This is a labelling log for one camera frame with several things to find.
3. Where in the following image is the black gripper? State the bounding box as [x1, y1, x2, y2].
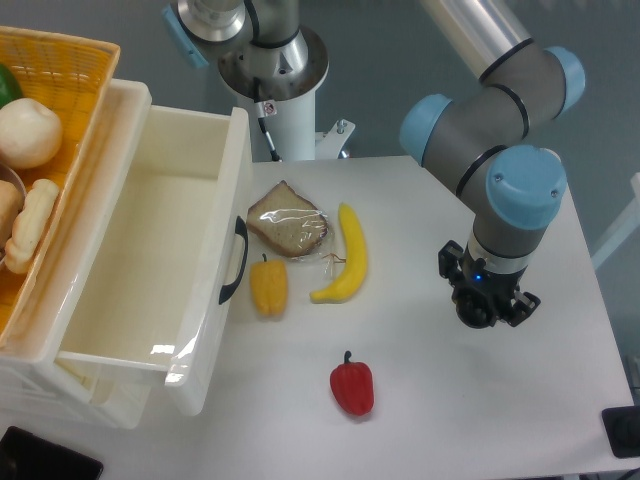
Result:
[437, 240, 541, 329]

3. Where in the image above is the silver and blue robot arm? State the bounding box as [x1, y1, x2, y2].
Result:
[162, 1, 586, 329]

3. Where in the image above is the open upper white drawer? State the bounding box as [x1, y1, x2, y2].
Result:
[72, 106, 252, 416]

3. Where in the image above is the white plastic drawer cabinet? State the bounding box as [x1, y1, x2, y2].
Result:
[1, 79, 151, 428]

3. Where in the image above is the yellow banana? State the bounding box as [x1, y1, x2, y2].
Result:
[309, 203, 368, 303]

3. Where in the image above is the red bell pepper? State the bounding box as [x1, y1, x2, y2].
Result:
[329, 350, 375, 417]

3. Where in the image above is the black object right edge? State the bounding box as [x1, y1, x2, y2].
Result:
[601, 406, 639, 459]

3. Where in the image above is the wrapped brown bread slice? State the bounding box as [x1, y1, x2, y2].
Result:
[247, 180, 333, 261]

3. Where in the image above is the yellow bell pepper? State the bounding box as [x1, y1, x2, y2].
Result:
[249, 254, 288, 316]

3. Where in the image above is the beige pastry in basket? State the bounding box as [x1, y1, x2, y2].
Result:
[4, 179, 59, 274]

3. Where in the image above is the orange woven basket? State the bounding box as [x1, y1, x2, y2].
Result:
[1, 26, 120, 342]

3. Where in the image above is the white round fruit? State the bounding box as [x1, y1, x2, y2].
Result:
[1, 98, 63, 170]

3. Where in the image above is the brown bread roll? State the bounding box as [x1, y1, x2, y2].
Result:
[0, 180, 23, 248]

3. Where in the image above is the black device bottom left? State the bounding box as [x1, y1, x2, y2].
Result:
[1, 426, 104, 479]

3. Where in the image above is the green pepper in basket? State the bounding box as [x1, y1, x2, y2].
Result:
[0, 64, 23, 108]

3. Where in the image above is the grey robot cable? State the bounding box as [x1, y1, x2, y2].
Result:
[253, 79, 284, 163]

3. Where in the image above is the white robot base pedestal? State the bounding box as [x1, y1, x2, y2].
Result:
[218, 26, 355, 162]

